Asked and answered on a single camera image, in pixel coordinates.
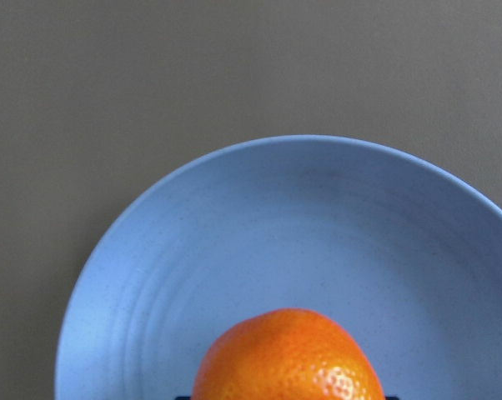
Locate blue round plate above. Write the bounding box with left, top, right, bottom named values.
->
left=55, top=135, right=502, bottom=399

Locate orange mandarin fruit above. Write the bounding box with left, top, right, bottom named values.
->
left=191, top=308, right=385, bottom=399

